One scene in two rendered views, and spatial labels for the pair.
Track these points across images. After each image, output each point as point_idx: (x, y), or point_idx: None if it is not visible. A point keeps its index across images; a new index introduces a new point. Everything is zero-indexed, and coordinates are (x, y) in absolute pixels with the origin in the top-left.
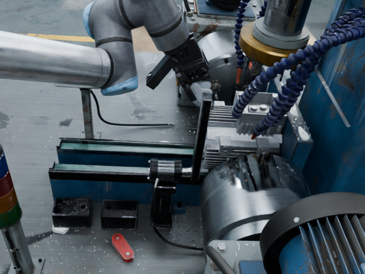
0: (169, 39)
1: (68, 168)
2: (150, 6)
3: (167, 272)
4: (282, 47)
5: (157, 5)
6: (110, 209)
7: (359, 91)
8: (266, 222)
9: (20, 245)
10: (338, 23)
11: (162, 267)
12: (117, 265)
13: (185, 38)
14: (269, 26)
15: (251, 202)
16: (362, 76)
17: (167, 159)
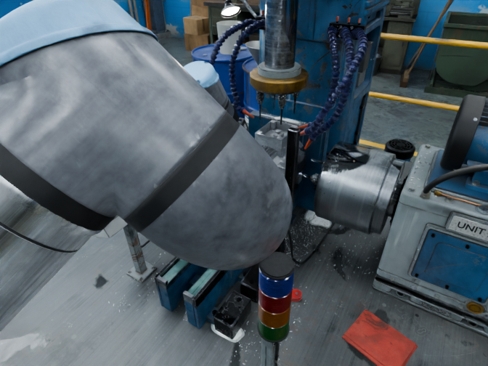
0: (229, 111)
1: (200, 285)
2: (216, 88)
3: (322, 278)
4: (297, 75)
5: (219, 86)
6: (254, 281)
7: (327, 84)
8: (391, 168)
9: (279, 348)
10: (335, 38)
11: (316, 279)
12: (299, 307)
13: (232, 106)
14: (281, 65)
15: (375, 166)
16: (324, 74)
17: None
